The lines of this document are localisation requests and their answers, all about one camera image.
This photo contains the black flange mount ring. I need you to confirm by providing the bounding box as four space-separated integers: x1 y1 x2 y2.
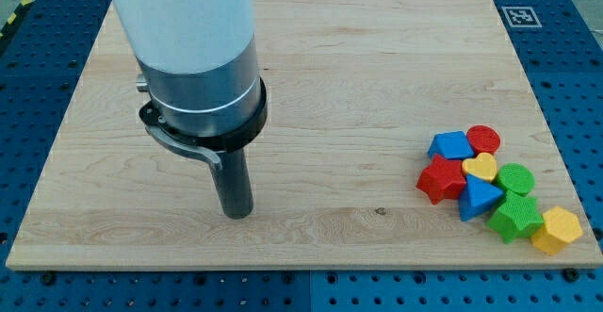
139 77 268 171

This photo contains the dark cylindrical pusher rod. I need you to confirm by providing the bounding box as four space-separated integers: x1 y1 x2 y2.
210 149 253 220

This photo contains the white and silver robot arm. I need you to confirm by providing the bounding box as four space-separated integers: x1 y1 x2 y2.
112 0 268 219

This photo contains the red circle block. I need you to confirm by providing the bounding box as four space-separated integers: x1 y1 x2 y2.
466 125 501 155

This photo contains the green circle block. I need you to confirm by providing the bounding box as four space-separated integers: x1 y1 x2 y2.
494 163 535 195

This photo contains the wooden board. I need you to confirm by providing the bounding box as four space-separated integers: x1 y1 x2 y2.
7 0 602 271

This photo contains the red star block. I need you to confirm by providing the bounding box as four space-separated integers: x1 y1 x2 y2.
416 154 466 205

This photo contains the blue square block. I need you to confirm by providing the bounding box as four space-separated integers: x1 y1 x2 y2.
427 131 475 160

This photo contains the blue triangle block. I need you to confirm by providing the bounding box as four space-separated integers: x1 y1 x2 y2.
458 174 504 222

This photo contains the yellow heart block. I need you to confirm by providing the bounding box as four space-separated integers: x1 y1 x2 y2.
462 153 498 183

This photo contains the green star block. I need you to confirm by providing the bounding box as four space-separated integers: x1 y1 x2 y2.
486 191 545 244

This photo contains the white fiducial marker tag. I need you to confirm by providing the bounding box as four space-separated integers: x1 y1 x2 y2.
501 6 542 28

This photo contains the yellow hexagon block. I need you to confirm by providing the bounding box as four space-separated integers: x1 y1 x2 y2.
530 206 583 255

